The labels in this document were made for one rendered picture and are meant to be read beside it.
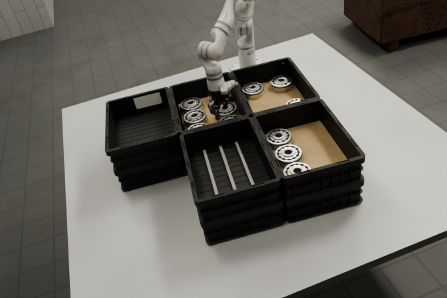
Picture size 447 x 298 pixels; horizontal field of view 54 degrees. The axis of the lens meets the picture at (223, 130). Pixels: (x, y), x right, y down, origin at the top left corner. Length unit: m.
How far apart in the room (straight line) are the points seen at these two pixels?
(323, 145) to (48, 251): 1.81
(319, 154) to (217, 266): 0.56
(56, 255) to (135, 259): 1.23
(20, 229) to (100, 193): 1.24
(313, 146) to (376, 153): 0.30
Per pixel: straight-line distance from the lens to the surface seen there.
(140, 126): 2.05
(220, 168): 1.70
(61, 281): 2.70
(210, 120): 1.96
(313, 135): 1.80
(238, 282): 1.51
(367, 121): 2.09
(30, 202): 3.29
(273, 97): 2.04
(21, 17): 6.20
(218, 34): 1.78
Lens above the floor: 1.94
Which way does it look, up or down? 36 degrees down
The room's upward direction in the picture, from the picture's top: 11 degrees counter-clockwise
